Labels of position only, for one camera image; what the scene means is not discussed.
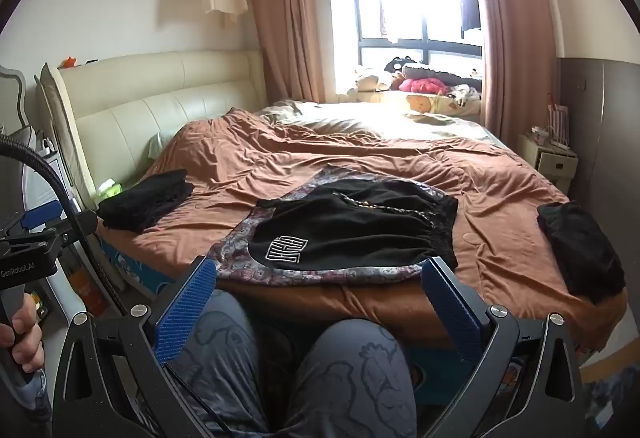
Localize thick black cable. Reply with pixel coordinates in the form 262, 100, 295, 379
0, 134, 127, 316

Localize black and white plush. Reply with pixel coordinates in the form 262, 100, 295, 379
384, 56, 427, 73

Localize cream nightstand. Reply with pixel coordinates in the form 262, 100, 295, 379
517, 133, 579, 193

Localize person's right leg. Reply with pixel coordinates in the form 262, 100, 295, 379
289, 318, 419, 438

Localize black pants with patterned trim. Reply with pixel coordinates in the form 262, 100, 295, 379
207, 165, 460, 286

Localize red plush toy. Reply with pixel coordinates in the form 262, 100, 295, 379
400, 78, 449, 95

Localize pink curtain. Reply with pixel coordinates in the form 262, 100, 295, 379
459, 0, 559, 149
244, 0, 327, 104

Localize brown duvet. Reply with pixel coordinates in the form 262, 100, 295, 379
97, 110, 626, 351

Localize folded black garment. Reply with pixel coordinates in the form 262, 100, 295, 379
96, 169, 195, 233
537, 201, 627, 303

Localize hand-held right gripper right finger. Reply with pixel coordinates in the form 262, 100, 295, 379
421, 256, 586, 438

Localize pale green pillow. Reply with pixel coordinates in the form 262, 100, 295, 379
146, 132, 177, 165

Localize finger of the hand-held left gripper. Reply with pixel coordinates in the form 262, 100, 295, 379
19, 201, 99, 243

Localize dark grey wardrobe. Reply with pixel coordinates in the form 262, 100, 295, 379
556, 56, 640, 239

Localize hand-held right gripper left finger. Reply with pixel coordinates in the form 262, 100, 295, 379
52, 256, 236, 438

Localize cream quilt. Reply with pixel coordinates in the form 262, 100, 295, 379
260, 99, 501, 146

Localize window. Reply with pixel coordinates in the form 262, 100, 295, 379
350, 0, 484, 69

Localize cream padded headboard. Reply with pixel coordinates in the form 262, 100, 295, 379
39, 48, 268, 211

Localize white bedside furniture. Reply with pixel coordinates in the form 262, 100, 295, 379
0, 64, 68, 219

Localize pink wire rack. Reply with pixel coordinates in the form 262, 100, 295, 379
544, 92, 572, 149

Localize person's left hand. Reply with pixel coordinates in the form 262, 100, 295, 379
0, 303, 47, 369

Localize beige plush bear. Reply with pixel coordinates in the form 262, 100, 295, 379
347, 66, 397, 94

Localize thin black cable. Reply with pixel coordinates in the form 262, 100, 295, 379
167, 364, 237, 438

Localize bear print pillow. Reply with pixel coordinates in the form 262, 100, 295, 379
406, 92, 453, 115

